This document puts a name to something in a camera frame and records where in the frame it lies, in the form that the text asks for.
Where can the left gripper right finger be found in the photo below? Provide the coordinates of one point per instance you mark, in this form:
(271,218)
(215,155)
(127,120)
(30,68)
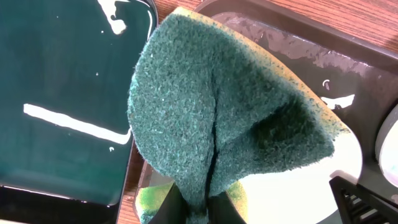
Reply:
(222,211)

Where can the large black tray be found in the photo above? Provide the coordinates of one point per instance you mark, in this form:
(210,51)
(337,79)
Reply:
(357,85)

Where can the white plate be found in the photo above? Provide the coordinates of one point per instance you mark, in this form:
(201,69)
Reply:
(386,147)
(276,175)

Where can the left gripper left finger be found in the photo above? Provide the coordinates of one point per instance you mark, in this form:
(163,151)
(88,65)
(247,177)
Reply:
(174,209)

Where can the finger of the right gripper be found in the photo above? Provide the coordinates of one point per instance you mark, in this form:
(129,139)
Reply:
(358,205)

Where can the small black water tray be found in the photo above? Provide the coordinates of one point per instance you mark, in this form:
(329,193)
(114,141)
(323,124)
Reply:
(66,68)

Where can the green yellow sponge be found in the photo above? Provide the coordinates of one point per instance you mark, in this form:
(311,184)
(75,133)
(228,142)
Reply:
(208,107)

